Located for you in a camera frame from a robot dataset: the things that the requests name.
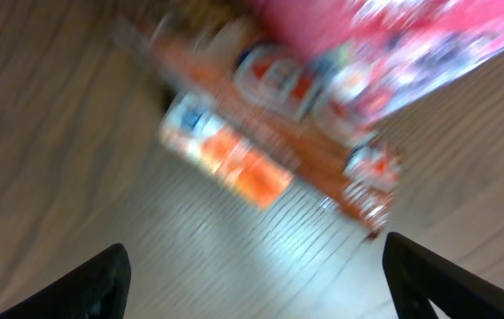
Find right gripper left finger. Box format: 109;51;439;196
0;243;131;319

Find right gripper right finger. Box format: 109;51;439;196
382;232;504;319

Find orange juice carton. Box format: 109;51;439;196
158;93;294;209

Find orange chocolate bar wrapper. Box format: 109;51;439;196
136;19;401;236

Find purple snack package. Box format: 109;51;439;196
247;0;504;144

